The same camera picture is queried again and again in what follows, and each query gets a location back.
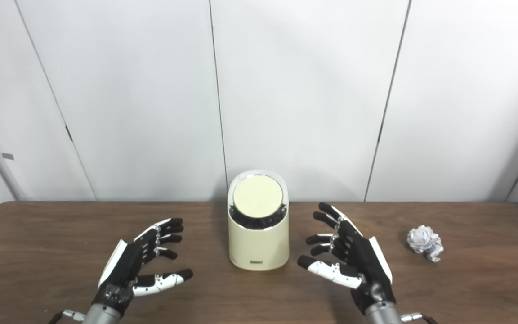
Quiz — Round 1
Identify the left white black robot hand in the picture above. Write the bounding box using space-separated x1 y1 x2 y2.
92 218 194 318

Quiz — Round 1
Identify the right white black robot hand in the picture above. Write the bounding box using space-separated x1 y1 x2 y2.
297 202 397 315

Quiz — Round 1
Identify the white paper ball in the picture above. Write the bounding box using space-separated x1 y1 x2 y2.
406 225 444 262

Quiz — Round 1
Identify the cream-colored round bin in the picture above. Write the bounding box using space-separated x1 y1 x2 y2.
227 170 290 271

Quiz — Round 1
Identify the cream round bin lid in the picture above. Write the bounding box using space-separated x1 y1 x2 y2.
233 175 283 219

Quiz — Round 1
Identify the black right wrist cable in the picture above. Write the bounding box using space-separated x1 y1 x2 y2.
401 312 439 324

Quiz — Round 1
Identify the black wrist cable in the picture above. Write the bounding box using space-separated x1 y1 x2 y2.
48 310 85 324
401 312 439 324

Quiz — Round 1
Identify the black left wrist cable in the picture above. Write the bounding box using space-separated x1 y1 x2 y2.
48 310 85 324

